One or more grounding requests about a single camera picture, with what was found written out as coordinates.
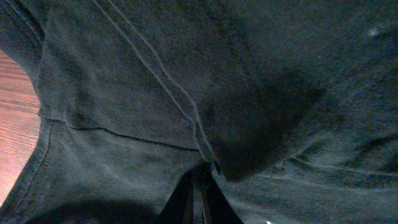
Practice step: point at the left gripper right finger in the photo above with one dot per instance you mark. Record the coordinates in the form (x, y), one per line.
(215, 207)

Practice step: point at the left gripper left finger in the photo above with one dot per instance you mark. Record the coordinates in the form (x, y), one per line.
(179, 207)

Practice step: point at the black t-shirt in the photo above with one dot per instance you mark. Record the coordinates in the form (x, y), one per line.
(292, 106)

